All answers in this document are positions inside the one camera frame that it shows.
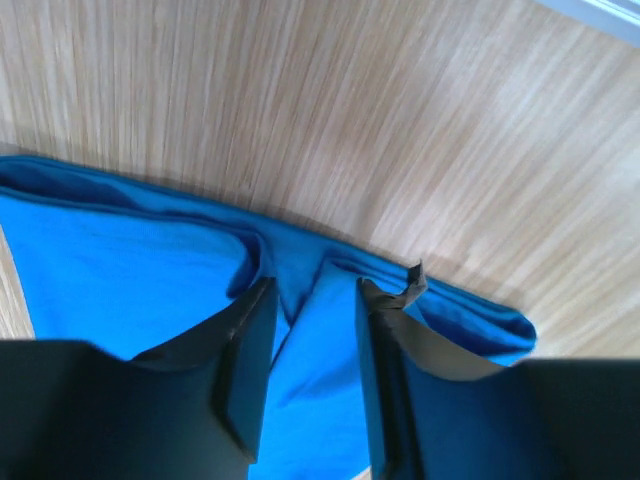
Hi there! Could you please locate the blue t shirt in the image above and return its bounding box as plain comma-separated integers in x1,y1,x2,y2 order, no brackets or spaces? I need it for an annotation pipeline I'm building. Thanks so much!
1,156,537,479

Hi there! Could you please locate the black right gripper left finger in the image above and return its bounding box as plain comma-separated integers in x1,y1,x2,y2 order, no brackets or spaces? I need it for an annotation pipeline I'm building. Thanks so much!
1,278,278,479

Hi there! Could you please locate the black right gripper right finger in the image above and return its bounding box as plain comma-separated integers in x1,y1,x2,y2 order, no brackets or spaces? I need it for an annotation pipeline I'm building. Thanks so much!
356,266,639,479

